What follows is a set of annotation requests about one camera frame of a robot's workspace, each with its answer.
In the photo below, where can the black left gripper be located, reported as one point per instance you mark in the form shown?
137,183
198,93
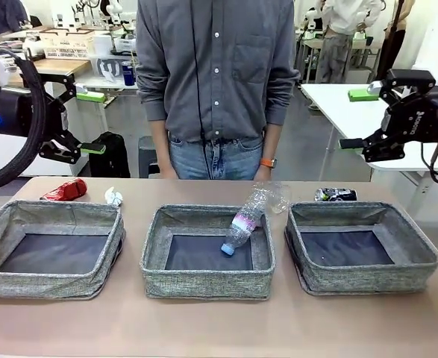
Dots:
6,112

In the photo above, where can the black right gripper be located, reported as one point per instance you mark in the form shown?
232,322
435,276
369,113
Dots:
435,115

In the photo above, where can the crushed red can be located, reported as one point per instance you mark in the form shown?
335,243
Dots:
67,190

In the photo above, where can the white tissue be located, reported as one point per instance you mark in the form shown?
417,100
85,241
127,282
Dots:
114,195

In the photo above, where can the crushed black can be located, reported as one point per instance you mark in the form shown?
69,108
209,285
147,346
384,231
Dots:
336,194

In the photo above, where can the clear crushed plastic bottle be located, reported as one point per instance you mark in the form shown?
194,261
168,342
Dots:
280,197

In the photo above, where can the pink label water bottle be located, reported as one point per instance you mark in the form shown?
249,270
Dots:
243,223

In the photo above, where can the person's left forearm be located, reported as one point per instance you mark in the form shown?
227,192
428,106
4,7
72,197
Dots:
270,141

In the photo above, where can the person's right forearm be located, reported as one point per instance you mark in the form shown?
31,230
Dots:
159,138

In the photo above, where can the person's right hand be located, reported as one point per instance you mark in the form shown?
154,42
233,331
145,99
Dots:
168,171

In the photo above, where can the person's left hand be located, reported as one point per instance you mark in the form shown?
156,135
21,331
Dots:
265,174

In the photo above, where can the large white table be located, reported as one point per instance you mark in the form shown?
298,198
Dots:
334,100

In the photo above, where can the black bag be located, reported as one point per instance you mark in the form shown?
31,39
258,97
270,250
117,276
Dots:
110,156

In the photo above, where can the small white desk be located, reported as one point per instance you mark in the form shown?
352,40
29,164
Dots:
92,83

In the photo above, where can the dark blue bottle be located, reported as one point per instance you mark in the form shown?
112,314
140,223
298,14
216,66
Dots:
128,76

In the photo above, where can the grey stool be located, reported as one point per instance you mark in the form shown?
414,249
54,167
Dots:
146,153

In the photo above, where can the wooden top table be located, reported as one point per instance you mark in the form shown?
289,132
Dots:
65,65

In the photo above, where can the person in brown clothes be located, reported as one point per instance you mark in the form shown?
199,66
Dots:
390,56

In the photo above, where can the white slotted crate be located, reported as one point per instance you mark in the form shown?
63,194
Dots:
67,48

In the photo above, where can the small white plastic crate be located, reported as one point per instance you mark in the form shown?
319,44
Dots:
125,44

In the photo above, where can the person in white shirt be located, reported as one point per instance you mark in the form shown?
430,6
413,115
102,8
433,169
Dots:
347,22

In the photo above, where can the orange wrist watch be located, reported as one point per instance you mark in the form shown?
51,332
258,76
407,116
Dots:
268,163

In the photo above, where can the person in grey shirt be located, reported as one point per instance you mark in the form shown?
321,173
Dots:
218,74

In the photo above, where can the grey fabric basket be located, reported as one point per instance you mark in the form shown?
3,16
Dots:
203,283
353,279
36,283

